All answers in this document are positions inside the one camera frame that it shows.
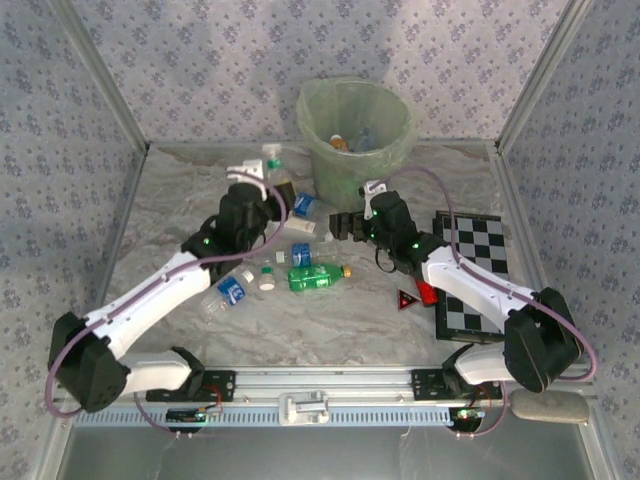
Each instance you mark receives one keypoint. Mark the small circuit board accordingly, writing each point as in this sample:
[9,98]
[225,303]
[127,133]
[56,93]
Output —
[185,415]
[467,414]

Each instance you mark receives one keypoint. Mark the blue label bottle white cap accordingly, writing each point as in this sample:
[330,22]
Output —
[231,291]
[305,205]
[301,254]

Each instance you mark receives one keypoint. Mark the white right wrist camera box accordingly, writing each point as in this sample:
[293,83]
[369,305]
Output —
[372,189]

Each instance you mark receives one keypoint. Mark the red glitter tube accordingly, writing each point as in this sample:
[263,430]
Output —
[427,295]

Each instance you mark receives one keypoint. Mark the red black triangle badge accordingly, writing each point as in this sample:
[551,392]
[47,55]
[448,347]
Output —
[407,301]

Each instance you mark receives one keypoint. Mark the black grey chessboard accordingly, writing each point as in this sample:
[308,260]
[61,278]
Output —
[492,235]

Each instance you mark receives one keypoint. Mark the aluminium mounting rail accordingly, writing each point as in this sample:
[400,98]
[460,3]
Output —
[320,382]

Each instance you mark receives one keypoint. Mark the pale blue label bottle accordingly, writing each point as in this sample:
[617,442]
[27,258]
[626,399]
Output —
[365,140]

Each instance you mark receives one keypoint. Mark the red label orange drink bottle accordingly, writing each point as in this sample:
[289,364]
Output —
[341,144]

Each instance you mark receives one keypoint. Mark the grey oval pad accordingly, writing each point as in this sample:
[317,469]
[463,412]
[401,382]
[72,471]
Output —
[555,410]

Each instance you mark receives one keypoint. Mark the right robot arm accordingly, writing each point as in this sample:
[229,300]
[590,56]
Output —
[530,345]

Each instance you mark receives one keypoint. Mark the aluminium frame post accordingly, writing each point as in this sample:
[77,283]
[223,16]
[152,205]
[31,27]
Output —
[541,75]
[105,75]

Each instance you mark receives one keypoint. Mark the clear bottle green white cap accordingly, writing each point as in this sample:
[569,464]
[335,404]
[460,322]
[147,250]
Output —
[274,165]

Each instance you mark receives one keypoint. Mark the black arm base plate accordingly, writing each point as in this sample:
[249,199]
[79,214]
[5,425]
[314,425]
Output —
[225,385]
[425,385]

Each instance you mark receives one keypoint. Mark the small white green bottle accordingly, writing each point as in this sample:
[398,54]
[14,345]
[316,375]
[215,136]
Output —
[267,284]

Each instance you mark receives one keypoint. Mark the pale green plastic bin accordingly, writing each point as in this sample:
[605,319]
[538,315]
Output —
[350,190]

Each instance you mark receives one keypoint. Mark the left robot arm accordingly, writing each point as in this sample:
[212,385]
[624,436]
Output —
[150,300]

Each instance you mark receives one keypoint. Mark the green translucent bin liner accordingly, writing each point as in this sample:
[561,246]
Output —
[306,117]

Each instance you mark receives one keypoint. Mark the aluminium side rail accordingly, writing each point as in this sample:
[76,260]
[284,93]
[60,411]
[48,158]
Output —
[128,200]
[517,200]

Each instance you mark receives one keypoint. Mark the stout green bottle yellow cap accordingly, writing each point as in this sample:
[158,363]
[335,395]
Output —
[312,277]

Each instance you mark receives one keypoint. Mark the white rectangular box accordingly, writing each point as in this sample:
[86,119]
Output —
[302,226]

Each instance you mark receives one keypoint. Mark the white latch bracket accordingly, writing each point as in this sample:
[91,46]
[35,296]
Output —
[302,407]

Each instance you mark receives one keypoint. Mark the metal sheet panel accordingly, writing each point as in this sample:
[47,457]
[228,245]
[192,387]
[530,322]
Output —
[320,455]

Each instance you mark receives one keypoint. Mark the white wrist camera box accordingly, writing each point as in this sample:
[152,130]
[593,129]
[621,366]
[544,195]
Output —
[245,172]
[372,189]

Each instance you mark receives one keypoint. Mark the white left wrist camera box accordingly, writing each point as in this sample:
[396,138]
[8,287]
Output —
[245,172]

